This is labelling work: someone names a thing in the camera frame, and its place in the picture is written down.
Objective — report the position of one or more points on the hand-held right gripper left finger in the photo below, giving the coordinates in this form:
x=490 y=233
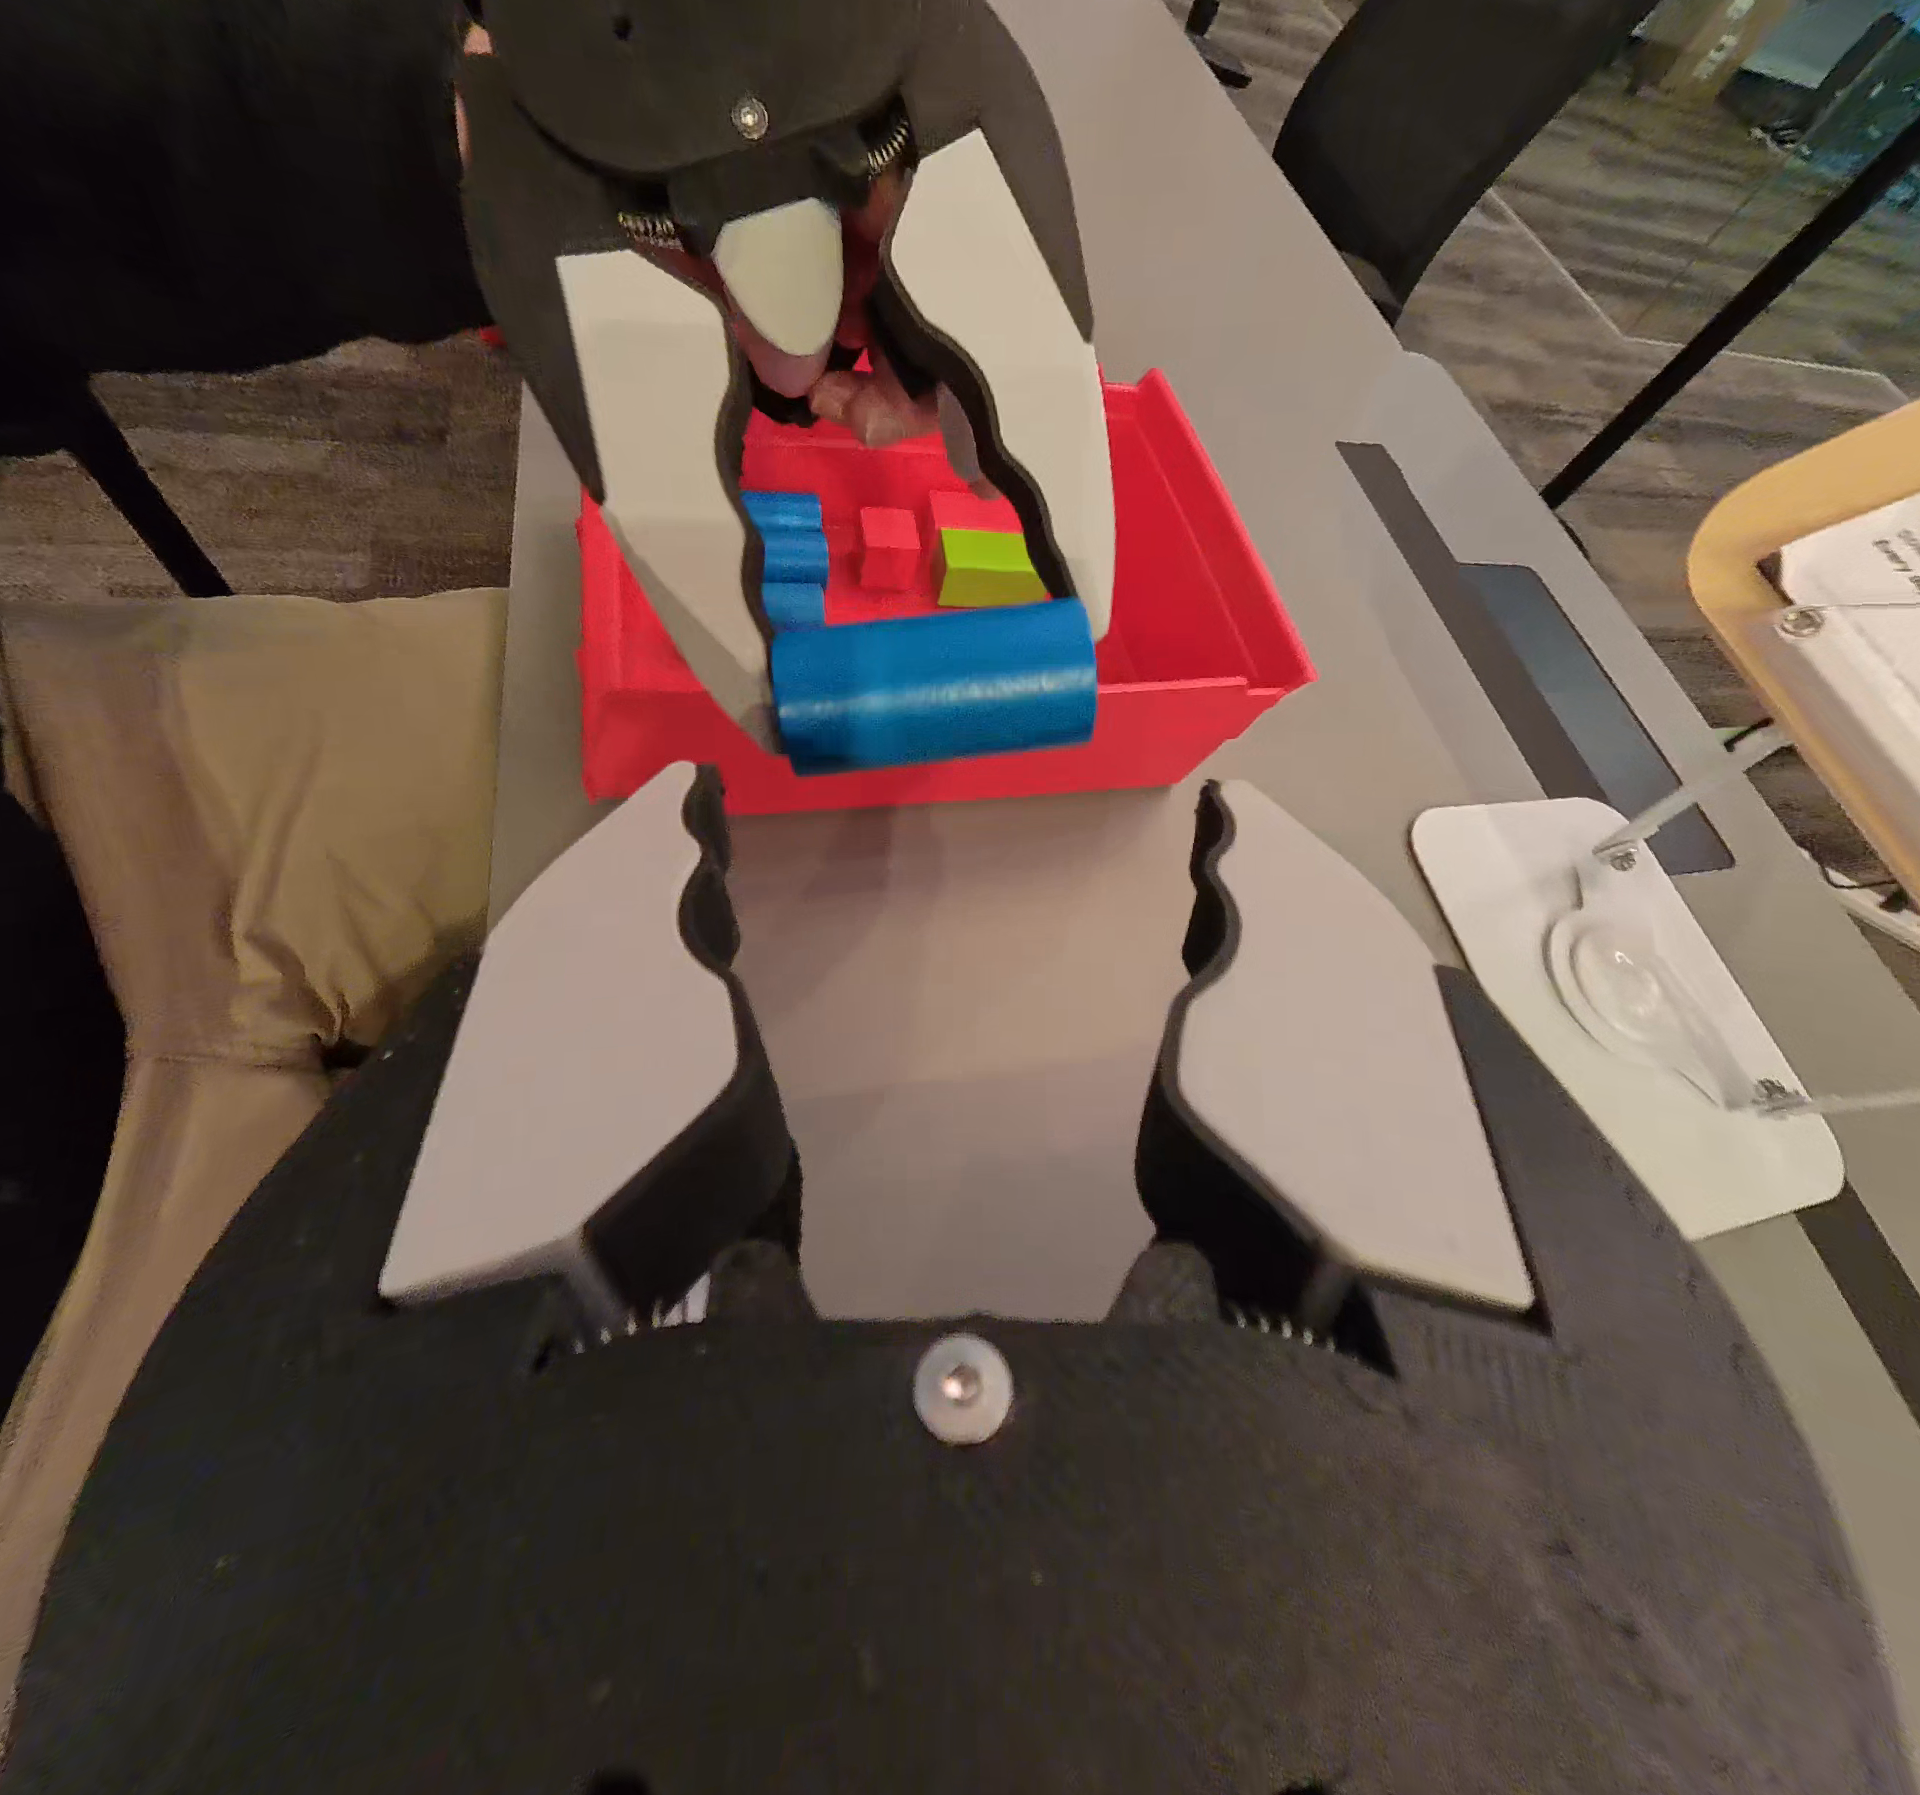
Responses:
x=570 y=1046

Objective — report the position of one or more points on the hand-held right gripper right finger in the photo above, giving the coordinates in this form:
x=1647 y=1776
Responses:
x=1335 y=1076

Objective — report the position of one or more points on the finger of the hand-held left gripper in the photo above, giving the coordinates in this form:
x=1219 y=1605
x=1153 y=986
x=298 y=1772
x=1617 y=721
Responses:
x=653 y=444
x=1019 y=370

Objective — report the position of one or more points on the red plastic bin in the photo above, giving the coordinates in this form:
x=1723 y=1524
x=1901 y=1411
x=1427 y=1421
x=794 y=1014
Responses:
x=1185 y=624

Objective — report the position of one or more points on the blue cylinder block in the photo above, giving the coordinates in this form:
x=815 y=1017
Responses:
x=929 y=684

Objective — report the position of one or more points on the person's left forearm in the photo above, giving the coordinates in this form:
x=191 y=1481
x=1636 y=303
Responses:
x=226 y=145

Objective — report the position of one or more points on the person's left hand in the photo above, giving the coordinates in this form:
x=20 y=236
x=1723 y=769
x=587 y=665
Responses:
x=870 y=407

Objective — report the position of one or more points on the red block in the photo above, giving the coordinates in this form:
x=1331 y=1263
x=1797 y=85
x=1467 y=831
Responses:
x=968 y=508

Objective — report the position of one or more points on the blue ridged block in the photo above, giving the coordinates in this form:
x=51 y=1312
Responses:
x=788 y=550

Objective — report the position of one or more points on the green block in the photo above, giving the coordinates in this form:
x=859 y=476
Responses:
x=982 y=568

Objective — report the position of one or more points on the small red cube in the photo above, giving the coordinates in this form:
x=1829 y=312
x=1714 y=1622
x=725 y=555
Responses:
x=885 y=543

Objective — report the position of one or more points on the clear acrylic holder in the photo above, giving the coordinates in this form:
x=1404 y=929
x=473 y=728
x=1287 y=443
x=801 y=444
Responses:
x=1635 y=986

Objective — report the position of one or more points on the person's khaki trousers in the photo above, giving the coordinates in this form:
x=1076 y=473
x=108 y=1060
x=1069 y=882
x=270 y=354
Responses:
x=226 y=804

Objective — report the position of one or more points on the black metal leg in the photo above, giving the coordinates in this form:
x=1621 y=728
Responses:
x=150 y=490

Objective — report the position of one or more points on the person's black clothing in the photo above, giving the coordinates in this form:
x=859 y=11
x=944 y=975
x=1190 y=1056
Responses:
x=44 y=1076

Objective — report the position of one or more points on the black mesh office chair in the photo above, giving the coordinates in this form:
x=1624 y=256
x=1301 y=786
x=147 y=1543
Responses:
x=1471 y=71

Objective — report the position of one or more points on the round wooden tray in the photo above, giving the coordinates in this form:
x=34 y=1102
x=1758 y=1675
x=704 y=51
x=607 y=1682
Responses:
x=1725 y=580

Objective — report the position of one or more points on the black slanted pole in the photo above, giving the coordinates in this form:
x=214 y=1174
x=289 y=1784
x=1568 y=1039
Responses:
x=1725 y=325

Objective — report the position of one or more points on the white printed paper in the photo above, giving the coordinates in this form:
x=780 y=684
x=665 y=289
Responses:
x=1860 y=580

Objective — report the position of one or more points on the cardboard box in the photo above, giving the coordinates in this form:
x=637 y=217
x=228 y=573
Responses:
x=1725 y=11

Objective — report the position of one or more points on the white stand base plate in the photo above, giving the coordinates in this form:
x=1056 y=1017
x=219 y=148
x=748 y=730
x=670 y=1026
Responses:
x=1501 y=894

